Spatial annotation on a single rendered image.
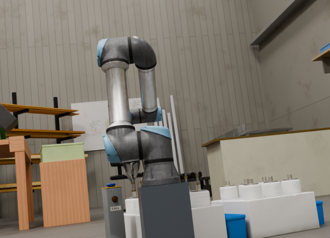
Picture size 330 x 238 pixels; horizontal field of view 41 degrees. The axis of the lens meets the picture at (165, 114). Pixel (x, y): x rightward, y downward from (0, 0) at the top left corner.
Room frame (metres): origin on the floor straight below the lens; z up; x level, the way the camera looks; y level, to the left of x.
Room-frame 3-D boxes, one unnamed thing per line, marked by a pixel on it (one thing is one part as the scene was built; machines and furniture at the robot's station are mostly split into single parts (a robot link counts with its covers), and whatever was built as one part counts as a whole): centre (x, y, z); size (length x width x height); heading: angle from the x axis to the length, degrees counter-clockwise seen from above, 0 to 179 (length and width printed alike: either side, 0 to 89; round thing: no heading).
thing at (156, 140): (1.75, 0.05, 0.47); 0.13 x 0.12 x 0.14; 93
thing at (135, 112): (2.14, 0.18, 0.64); 0.11 x 0.11 x 0.08; 3
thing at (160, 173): (1.75, 0.04, 0.35); 0.15 x 0.15 x 0.10
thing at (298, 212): (2.40, -0.45, 0.09); 0.39 x 0.39 x 0.18; 22
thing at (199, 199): (2.11, -0.12, 0.16); 0.10 x 0.10 x 0.18
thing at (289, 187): (2.33, -0.60, 0.16); 0.10 x 0.10 x 0.18
